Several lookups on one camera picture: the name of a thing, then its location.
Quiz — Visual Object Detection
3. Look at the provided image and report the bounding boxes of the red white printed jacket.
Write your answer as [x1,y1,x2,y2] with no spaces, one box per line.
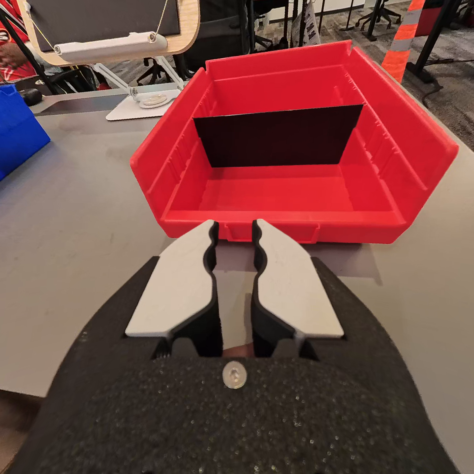
[0,0,38,82]

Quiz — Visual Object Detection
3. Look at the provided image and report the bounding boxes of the printed paper sheet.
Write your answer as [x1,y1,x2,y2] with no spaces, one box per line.
[291,0,321,47]

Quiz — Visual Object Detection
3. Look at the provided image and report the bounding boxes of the blue plastic bin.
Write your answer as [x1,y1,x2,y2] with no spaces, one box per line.
[0,84,51,181]

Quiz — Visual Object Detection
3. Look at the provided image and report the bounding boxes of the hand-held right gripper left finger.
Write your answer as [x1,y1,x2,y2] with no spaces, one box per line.
[125,219,220,338]

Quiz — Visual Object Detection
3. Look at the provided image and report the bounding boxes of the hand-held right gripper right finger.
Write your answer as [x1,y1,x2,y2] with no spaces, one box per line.
[251,218,346,340]

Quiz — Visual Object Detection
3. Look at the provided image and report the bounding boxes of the black bin divider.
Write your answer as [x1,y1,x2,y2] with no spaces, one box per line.
[193,104,364,169]

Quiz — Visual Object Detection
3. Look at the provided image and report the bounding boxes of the red bag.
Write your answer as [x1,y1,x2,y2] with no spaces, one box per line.
[415,0,442,36]

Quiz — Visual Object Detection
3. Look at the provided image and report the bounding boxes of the orange traffic cone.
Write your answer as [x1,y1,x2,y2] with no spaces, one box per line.
[381,0,426,84]

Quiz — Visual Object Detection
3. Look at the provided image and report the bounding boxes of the white clamp bar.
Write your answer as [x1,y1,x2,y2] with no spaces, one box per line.
[54,31,168,64]

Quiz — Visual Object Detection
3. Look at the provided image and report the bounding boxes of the red plastic bin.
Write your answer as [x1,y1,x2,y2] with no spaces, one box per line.
[130,40,460,245]

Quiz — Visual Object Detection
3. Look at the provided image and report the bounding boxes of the wooden board with black panel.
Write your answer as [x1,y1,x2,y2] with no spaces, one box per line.
[17,0,200,67]

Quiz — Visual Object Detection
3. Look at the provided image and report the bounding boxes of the black office chair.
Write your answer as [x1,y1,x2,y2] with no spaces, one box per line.
[183,0,256,73]
[355,0,403,31]

